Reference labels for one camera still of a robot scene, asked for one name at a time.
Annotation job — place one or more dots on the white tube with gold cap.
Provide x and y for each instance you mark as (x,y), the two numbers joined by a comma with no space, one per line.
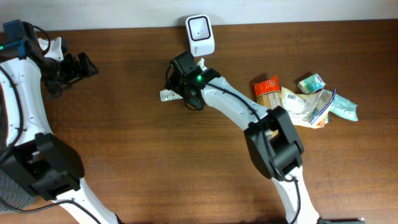
(169,95)

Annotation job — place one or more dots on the white barcode scanner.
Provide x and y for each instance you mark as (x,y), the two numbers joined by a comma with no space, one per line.
(200,35)

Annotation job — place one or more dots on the grey plastic basket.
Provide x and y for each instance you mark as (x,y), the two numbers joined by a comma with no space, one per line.
(13,194)

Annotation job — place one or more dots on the orange spaghetti packet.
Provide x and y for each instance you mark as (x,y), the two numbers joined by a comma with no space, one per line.
(268,93)

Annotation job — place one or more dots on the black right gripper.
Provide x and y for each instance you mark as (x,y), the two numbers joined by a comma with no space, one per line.
(176,84)

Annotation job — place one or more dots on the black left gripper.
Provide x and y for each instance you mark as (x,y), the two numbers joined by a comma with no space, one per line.
(77,71)

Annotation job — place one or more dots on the cream chips bag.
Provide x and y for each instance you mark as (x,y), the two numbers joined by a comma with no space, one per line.
(310,111)

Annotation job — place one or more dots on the teal wet wipes pack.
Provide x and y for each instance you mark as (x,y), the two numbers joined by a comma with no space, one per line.
(344,108)

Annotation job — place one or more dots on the teal tissue pack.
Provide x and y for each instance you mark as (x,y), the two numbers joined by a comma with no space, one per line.
(311,84)

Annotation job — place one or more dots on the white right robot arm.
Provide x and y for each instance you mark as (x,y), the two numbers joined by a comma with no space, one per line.
(273,142)

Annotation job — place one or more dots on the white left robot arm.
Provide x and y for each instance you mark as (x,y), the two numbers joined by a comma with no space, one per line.
(34,162)

